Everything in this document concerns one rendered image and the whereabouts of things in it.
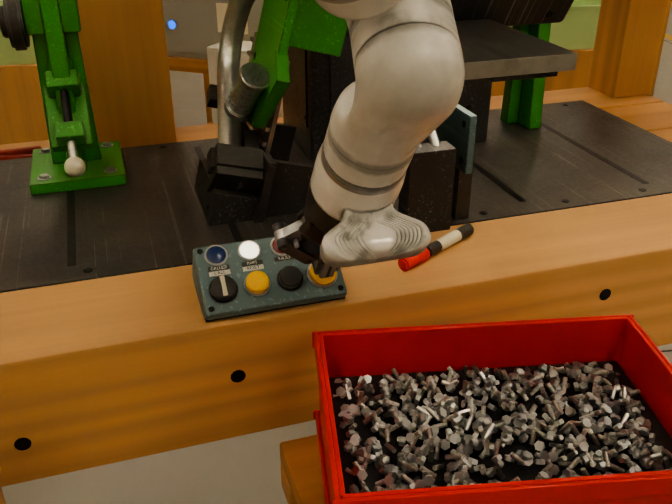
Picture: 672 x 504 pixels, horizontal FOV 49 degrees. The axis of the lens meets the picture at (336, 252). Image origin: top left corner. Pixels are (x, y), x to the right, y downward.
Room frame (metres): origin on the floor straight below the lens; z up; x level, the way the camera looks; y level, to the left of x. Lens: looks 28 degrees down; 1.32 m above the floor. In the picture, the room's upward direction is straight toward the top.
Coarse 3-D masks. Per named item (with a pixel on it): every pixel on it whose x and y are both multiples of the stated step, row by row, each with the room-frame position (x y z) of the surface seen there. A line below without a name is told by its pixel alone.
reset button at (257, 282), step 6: (252, 276) 0.65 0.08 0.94; (258, 276) 0.65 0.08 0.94; (264, 276) 0.66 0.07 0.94; (246, 282) 0.65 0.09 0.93; (252, 282) 0.65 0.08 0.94; (258, 282) 0.65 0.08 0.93; (264, 282) 0.65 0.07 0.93; (252, 288) 0.64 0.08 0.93; (258, 288) 0.64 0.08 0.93; (264, 288) 0.65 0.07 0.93
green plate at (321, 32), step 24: (264, 0) 0.99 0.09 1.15; (288, 0) 0.89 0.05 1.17; (312, 0) 0.91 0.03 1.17; (264, 24) 0.96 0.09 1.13; (288, 24) 0.88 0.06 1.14; (312, 24) 0.91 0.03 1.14; (336, 24) 0.91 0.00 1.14; (264, 48) 0.94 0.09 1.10; (288, 48) 0.88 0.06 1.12; (312, 48) 0.90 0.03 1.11; (336, 48) 0.91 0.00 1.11
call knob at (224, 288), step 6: (222, 276) 0.65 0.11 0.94; (228, 276) 0.65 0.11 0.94; (216, 282) 0.64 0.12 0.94; (222, 282) 0.64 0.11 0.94; (228, 282) 0.64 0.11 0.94; (234, 282) 0.65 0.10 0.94; (210, 288) 0.64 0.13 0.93; (216, 288) 0.64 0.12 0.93; (222, 288) 0.64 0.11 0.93; (228, 288) 0.64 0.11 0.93; (234, 288) 0.64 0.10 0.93; (216, 294) 0.63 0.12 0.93; (222, 294) 0.63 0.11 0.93; (228, 294) 0.63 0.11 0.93; (234, 294) 0.64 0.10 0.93
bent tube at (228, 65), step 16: (240, 0) 0.99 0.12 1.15; (240, 16) 1.01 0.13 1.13; (224, 32) 1.01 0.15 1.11; (240, 32) 1.02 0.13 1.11; (224, 48) 1.01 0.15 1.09; (240, 48) 1.02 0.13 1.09; (224, 64) 1.00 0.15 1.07; (224, 80) 0.98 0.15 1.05; (224, 96) 0.96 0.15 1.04; (224, 112) 0.94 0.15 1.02; (224, 128) 0.92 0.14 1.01; (240, 128) 0.93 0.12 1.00; (240, 144) 0.91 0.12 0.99
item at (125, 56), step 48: (96, 0) 1.18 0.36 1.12; (144, 0) 1.20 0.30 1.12; (624, 0) 1.49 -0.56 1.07; (96, 48) 1.17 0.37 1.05; (144, 48) 1.20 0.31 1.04; (624, 48) 1.48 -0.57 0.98; (96, 96) 1.17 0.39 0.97; (144, 96) 1.19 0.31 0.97; (624, 96) 1.49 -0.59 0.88; (144, 144) 1.19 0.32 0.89
